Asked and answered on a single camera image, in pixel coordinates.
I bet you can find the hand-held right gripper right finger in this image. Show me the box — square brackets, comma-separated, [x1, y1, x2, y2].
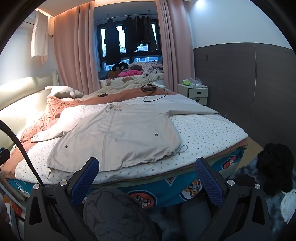
[195, 157, 272, 241]

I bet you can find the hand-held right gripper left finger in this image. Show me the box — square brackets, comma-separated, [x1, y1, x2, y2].
[24, 157, 100, 241]

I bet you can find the beige jacket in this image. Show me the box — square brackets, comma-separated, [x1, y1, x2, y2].
[31, 103, 220, 180]

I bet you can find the floral clothes pile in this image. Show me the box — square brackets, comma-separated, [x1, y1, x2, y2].
[128, 61, 164, 76]

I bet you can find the row of dark hanging clothes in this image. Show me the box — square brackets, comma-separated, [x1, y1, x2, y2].
[122, 15, 159, 53]

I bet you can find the person's left leg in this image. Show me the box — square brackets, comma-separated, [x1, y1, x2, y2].
[83, 186, 160, 241]

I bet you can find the bed with floral sheet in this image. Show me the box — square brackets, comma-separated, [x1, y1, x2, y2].
[14, 94, 248, 186]

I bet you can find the cream padded headboard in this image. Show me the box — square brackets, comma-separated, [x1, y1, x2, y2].
[0, 71, 60, 149]

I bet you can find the orange quilt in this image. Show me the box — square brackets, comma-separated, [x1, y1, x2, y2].
[0, 88, 179, 179]

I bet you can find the black fuzzy cloth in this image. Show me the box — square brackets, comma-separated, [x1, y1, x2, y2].
[256, 143, 296, 195]

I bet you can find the grey fluffy blanket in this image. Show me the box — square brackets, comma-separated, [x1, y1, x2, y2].
[231, 160, 296, 235]

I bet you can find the white cloth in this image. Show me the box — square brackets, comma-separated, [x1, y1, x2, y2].
[280, 189, 296, 223]

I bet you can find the beige plush pillow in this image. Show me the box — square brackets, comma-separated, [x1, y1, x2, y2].
[45, 85, 85, 99]

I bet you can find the white nightstand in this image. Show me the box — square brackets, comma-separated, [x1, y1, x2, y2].
[178, 83, 208, 106]

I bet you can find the clear plastic bag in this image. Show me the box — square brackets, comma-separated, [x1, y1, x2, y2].
[188, 77, 204, 87]

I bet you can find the pink cloth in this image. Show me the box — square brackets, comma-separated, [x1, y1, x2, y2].
[118, 70, 143, 77]

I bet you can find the black plush toy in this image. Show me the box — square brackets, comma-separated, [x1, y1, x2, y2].
[111, 62, 130, 72]

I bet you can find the white hanging shirt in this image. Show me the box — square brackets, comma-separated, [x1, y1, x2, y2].
[31, 10, 49, 64]

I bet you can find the dark framed window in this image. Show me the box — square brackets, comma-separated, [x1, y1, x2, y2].
[97, 20, 162, 72]

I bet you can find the long dark hanging coat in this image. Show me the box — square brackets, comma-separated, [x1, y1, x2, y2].
[104, 19, 122, 66]

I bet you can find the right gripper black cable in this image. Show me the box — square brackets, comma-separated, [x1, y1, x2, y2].
[0, 119, 45, 187]

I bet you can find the black corded device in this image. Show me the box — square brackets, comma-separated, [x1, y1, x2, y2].
[141, 84, 169, 102]

